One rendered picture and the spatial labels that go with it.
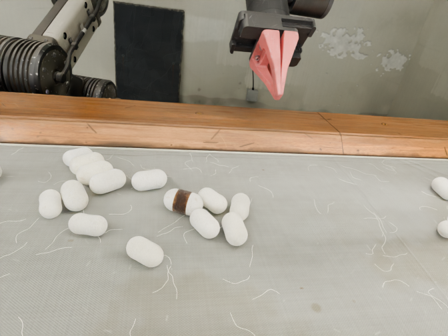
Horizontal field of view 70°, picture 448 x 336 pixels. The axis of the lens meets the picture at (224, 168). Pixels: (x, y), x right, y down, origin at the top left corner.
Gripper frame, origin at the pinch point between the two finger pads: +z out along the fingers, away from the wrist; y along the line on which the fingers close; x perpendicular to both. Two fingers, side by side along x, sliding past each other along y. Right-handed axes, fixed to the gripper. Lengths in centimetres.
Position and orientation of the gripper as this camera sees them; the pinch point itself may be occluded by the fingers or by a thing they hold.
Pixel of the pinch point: (278, 91)
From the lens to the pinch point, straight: 41.5
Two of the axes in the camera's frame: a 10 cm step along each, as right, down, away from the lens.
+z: 0.6, 9.4, -3.3
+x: -1.9, 3.3, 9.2
